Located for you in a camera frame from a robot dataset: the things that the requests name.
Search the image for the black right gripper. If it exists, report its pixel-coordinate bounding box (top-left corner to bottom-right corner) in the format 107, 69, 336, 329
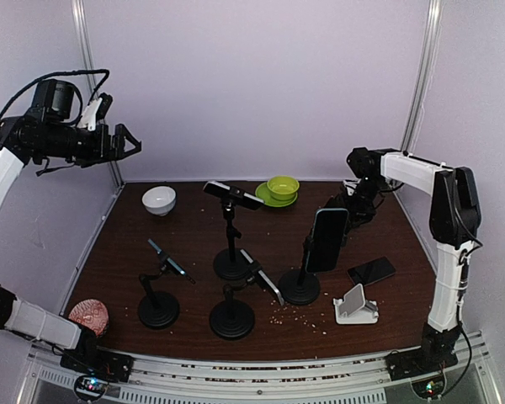
336, 176, 385, 226

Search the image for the large black smartphone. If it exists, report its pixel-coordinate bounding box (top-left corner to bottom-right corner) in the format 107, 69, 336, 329
324, 193, 348, 209

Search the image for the pink cased smartphone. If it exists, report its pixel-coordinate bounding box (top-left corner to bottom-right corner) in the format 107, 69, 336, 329
347, 257, 396, 285

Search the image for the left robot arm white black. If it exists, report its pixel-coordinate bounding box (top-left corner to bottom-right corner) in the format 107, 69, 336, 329
0, 71, 141, 374

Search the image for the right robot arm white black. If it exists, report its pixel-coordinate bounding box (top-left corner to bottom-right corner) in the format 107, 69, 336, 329
339, 147, 482, 372

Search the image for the blue phone on right stand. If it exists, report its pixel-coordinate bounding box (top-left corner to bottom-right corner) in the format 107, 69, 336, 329
305, 208, 349, 274

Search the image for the black round-base stand right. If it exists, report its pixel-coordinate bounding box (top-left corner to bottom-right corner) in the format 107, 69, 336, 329
278, 234, 348, 306

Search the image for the black round-base stand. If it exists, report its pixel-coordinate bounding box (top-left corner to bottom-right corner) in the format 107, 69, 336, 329
210, 260, 261, 341
278, 234, 348, 306
137, 269, 195, 330
213, 200, 247, 281

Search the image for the white folding phone stand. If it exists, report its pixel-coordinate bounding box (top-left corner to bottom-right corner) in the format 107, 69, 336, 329
332, 284, 379, 325

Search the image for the teal phone on left stand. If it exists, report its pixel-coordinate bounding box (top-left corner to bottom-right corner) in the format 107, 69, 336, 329
148, 239, 186, 276

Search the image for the black round-base stand back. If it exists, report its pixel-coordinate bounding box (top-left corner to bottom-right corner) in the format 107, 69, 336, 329
213, 200, 247, 281

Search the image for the black round-base stand front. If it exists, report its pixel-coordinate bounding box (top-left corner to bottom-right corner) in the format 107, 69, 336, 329
210, 260, 261, 341

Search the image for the black round-base stand left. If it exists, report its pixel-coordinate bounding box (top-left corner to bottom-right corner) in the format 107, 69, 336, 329
137, 269, 195, 330

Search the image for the white ceramic bowl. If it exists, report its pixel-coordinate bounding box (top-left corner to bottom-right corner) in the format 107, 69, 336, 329
141, 186, 177, 216

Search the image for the green plastic bowl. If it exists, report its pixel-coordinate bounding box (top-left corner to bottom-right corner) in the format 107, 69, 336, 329
267, 176, 300, 201

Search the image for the green plastic plate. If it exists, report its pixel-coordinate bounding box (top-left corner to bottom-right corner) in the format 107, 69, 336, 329
255, 182, 298, 208

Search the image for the red patterned bowl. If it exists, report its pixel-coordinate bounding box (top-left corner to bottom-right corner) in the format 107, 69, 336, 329
68, 299, 109, 338

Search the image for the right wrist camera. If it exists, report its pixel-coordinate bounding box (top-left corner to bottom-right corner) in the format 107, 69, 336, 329
341, 179, 359, 195

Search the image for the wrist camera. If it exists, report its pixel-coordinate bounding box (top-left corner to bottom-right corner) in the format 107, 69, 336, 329
76, 93, 113, 131
341, 179, 359, 195

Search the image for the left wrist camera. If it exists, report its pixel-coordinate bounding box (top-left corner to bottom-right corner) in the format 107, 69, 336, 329
76, 93, 113, 131

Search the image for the left black braided cable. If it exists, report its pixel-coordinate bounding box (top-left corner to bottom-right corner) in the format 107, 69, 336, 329
0, 68, 111, 144

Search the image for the left aluminium frame post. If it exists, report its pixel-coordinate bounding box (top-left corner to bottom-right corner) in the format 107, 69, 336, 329
70, 0, 124, 190

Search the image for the aluminium frame post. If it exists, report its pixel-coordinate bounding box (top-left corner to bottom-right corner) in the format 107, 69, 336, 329
401, 0, 444, 153
70, 0, 124, 190

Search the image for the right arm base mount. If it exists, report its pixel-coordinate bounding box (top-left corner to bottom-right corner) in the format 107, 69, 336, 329
385, 348, 458, 381

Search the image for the right aluminium frame post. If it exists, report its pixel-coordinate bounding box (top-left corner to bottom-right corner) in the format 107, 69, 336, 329
401, 0, 444, 153

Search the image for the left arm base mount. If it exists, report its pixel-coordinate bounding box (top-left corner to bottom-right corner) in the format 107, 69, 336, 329
58, 348, 134, 383

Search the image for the front aluminium rail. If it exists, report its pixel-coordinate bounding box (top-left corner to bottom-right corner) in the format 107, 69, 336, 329
29, 343, 489, 404

